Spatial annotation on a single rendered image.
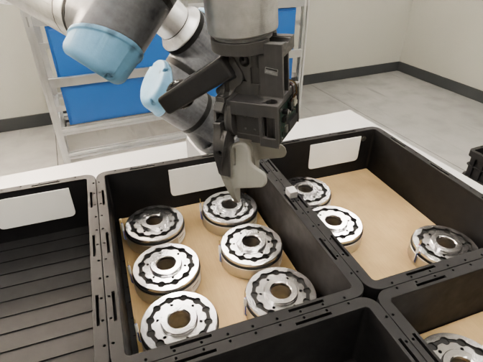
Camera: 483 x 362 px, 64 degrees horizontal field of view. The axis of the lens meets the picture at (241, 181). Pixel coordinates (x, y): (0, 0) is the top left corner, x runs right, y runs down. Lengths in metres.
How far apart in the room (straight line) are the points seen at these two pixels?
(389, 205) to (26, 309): 0.66
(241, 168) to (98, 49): 0.20
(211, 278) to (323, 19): 3.53
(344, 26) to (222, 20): 3.78
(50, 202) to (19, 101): 2.69
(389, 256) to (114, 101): 2.06
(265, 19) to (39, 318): 0.50
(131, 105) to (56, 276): 1.92
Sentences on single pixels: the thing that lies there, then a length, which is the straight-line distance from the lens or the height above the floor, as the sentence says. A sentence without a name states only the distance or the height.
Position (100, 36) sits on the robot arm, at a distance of 0.44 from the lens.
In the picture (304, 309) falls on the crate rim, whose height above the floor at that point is 0.93.
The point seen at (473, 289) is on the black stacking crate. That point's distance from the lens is 0.62.
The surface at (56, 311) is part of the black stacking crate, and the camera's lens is 0.65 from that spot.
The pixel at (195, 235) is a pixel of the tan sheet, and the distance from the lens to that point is 0.71.
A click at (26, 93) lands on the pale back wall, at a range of 3.40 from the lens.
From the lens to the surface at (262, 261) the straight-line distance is 0.61.
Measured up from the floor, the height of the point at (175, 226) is 0.86.
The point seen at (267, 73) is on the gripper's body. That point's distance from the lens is 0.42.
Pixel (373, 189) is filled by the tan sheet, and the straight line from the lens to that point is 0.87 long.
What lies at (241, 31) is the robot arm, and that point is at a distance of 0.40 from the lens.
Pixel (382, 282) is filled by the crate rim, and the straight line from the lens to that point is 0.52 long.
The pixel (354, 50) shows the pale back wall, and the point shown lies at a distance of 4.31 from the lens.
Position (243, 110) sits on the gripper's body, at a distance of 0.43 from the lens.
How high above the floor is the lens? 1.29
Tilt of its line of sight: 33 degrees down
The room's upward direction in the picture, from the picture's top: straight up
